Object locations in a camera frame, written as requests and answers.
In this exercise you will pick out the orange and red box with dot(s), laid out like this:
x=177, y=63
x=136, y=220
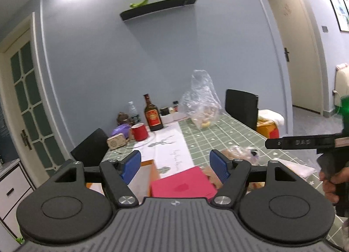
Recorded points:
x=268, y=130

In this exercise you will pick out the red box with clear side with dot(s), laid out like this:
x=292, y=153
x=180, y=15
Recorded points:
x=182, y=183

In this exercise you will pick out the framed wall picture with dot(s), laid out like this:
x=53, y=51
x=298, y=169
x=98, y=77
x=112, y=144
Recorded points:
x=339, y=12

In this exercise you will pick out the white printed table runner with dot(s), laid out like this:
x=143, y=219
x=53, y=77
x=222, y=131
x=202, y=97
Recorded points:
x=169, y=148

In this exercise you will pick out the brown figurine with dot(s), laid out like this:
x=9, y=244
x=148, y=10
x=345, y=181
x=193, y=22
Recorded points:
x=123, y=119

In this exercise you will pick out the white box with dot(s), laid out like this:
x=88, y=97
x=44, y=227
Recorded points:
x=174, y=117

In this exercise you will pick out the glass panel door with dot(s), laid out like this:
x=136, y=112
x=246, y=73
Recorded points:
x=24, y=99

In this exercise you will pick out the white fluffy towel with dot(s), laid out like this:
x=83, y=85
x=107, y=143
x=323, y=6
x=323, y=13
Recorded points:
x=271, y=115

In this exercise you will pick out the purple pouch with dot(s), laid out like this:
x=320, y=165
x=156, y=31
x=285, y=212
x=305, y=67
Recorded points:
x=121, y=129

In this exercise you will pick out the white drawer cabinet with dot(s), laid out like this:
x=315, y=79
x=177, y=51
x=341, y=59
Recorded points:
x=13, y=186

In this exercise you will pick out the cream door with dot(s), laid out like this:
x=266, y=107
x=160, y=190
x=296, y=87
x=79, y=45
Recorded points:
x=297, y=50

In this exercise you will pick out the small wooden speaker box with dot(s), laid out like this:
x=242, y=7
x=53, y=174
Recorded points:
x=116, y=141

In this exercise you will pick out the grey wall switch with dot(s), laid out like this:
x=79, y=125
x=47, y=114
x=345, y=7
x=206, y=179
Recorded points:
x=325, y=28

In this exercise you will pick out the brown liquor bottle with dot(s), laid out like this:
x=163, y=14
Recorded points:
x=153, y=115

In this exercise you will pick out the plastic wrapped beige plush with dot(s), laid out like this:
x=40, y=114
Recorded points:
x=237, y=153

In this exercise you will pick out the small dark capped spice bottle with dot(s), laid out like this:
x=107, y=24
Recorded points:
x=175, y=106

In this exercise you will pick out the clear plastic bag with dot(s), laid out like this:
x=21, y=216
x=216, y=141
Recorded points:
x=200, y=96

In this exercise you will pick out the yellow pastry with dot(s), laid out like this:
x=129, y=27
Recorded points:
x=205, y=124

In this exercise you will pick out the black wall shelf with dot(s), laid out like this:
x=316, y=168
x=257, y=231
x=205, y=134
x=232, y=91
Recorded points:
x=158, y=6

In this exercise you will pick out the clear water bottle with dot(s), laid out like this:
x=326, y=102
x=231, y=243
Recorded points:
x=133, y=113

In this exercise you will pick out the green checked tablecloth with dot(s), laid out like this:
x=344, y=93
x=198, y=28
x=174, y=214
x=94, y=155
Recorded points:
x=218, y=137

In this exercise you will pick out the green plant ornament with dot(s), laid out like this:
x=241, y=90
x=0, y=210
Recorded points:
x=140, y=2

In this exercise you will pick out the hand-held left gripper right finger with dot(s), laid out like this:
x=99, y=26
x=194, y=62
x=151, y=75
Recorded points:
x=219, y=167

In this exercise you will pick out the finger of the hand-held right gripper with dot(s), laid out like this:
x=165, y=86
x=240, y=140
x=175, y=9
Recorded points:
x=300, y=142

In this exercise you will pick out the red mug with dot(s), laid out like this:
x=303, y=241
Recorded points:
x=139, y=132

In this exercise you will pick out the person's right hand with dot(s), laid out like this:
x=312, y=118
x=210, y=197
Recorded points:
x=331, y=186

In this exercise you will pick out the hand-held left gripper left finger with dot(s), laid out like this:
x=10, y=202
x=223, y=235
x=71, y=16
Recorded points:
x=131, y=167

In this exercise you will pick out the black chair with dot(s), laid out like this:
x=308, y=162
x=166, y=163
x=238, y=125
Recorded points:
x=241, y=107
x=90, y=147

